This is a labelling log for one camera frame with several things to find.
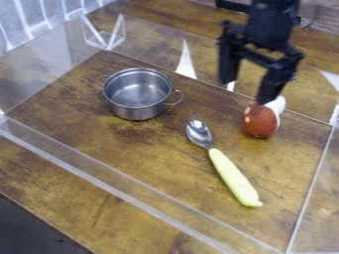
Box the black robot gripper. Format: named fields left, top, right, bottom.
left=219, top=1, right=304, bottom=105

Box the red brown toy mushroom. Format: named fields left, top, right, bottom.
left=243, top=95, right=285, bottom=138

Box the small silver metal pot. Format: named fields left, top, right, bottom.
left=92, top=67, right=184, bottom=121

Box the black bar at table edge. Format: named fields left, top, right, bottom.
left=215, top=0, right=300, bottom=25

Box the spoon with yellow handle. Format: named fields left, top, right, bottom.
left=185, top=120, right=261, bottom=207

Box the clear acrylic corner bracket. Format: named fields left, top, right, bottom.
left=81, top=14, right=125, bottom=51

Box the clear acrylic enclosure wall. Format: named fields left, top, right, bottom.
left=0, top=115, right=283, bottom=254

